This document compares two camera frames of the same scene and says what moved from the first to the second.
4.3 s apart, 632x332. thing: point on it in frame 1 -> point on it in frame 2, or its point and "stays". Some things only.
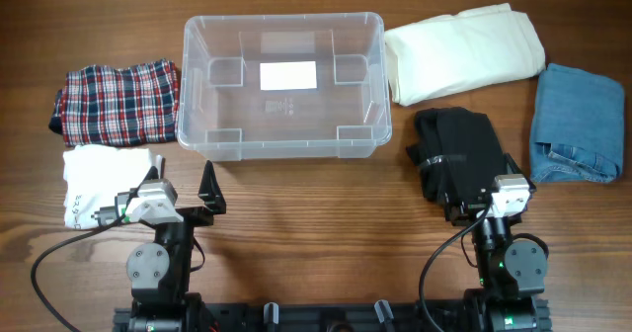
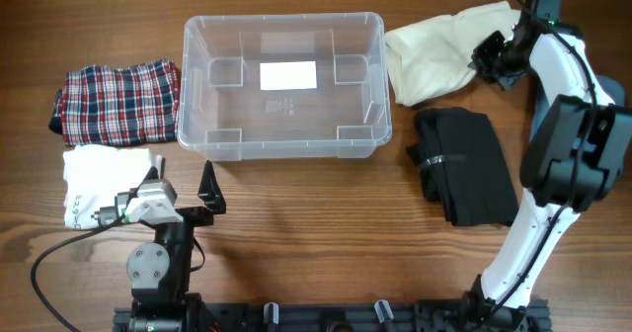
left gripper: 213,197 stays
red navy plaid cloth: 106,107 stays
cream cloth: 460,49 stays
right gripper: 467,205 -> 484,58
